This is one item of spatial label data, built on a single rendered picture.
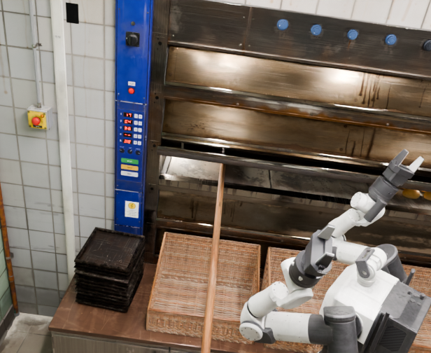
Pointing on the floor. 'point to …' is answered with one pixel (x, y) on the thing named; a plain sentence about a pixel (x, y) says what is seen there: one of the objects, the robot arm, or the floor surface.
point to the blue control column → (126, 54)
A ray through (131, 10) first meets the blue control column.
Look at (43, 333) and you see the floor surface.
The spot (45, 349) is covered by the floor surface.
